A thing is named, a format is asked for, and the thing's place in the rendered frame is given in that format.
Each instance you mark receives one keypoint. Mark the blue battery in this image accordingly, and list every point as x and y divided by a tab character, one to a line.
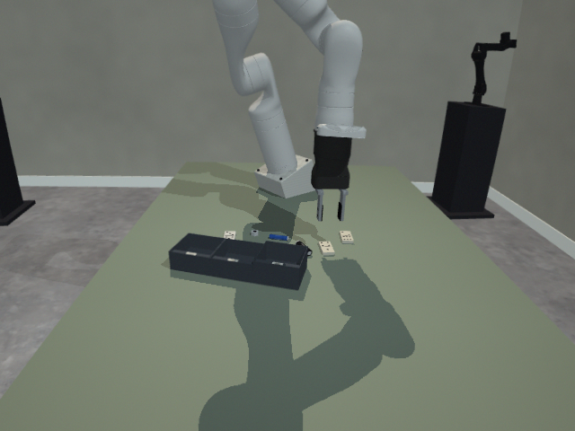
279	237

